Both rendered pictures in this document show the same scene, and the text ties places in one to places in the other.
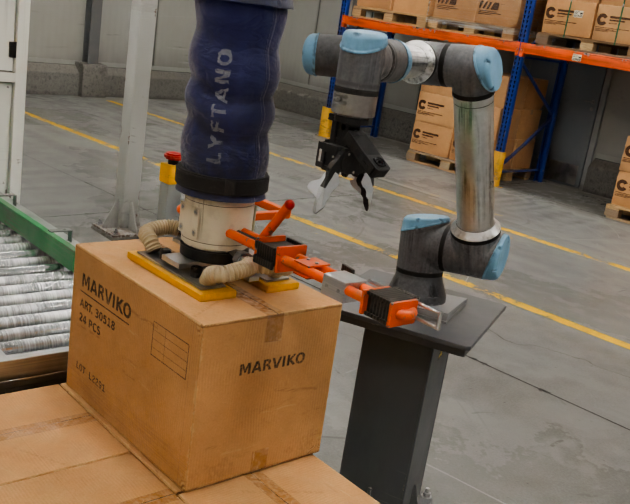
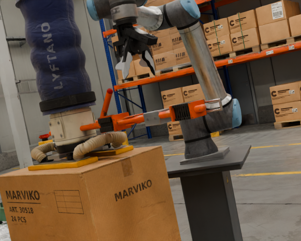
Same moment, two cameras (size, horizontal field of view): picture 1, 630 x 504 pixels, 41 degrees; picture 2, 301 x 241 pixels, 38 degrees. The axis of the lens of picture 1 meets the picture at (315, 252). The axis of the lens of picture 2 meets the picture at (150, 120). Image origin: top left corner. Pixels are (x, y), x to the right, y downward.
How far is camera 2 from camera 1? 52 cm
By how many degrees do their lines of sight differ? 13
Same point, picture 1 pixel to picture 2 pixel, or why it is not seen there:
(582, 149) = (251, 104)
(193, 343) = (80, 187)
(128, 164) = not seen: hidden behind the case
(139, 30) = (12, 108)
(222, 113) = (54, 58)
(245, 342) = (112, 179)
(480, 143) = (202, 49)
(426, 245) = (196, 121)
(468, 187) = (205, 77)
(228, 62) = (48, 29)
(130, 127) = (23, 158)
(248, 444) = not seen: outside the picture
